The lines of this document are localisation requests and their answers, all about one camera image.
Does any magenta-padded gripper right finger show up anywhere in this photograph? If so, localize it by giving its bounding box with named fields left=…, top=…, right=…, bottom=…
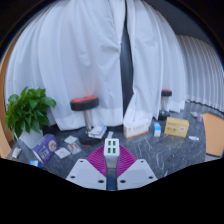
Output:
left=116, top=144, right=159, bottom=191

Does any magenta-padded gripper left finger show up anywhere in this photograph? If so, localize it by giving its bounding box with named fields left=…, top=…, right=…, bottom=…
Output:
left=65, top=144, right=109, bottom=192

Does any white multi-port charger block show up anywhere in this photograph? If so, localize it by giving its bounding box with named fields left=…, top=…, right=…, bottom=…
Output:
left=103, top=137, right=120, bottom=170

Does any pill blister pack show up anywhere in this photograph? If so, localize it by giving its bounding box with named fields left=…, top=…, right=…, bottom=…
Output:
left=67, top=142, right=82, bottom=155

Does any white sachet with orange print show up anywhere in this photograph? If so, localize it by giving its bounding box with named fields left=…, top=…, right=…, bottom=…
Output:
left=54, top=147, right=72, bottom=159

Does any white flat sachet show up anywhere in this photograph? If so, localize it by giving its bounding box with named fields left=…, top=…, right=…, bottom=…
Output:
left=63, top=135, right=79, bottom=145

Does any white and orange tissue box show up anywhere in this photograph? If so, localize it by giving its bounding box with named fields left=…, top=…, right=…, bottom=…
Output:
left=122, top=120, right=152, bottom=140

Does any white and blue flat box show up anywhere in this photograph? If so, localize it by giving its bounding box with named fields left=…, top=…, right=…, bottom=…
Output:
left=87, top=124, right=108, bottom=140

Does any yellow cardboard box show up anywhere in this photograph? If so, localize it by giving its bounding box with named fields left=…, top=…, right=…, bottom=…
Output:
left=164, top=116, right=190, bottom=139

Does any white flat packet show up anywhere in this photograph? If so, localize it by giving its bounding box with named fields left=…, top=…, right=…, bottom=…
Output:
left=11, top=147, right=23, bottom=160

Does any green potted plant white pot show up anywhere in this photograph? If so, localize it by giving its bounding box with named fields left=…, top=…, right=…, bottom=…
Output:
left=4, top=86, right=57, bottom=150

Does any orange wooden side table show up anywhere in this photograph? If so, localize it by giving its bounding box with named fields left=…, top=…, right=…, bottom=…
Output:
left=202, top=112, right=224, bottom=158

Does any narrow white curtain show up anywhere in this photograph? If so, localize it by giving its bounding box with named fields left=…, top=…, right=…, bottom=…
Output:
left=123, top=0, right=188, bottom=126

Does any sheer pleated white curtain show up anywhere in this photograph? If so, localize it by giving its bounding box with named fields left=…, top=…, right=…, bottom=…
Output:
left=176, top=33, right=224, bottom=113

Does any wide white curtain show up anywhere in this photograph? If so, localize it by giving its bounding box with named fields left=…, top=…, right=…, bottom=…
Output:
left=3, top=0, right=128, bottom=132

